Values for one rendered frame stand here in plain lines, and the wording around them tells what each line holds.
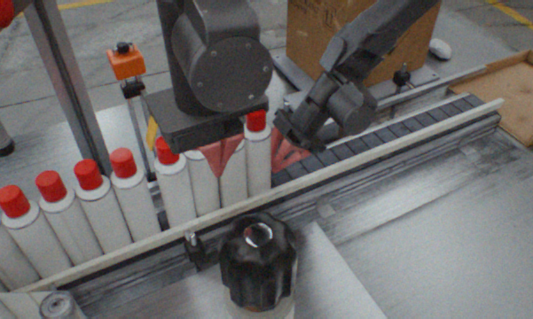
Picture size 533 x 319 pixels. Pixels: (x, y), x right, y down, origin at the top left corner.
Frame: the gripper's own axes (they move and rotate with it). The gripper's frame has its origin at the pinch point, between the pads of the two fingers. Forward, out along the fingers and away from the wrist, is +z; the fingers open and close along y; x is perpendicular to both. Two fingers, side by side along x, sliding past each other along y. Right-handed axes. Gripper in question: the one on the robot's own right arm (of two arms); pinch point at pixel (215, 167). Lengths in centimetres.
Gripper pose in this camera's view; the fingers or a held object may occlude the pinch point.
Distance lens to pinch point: 48.1
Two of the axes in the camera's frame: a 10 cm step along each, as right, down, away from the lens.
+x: -4.6, -6.1, 6.5
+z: 0.2, 7.2, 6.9
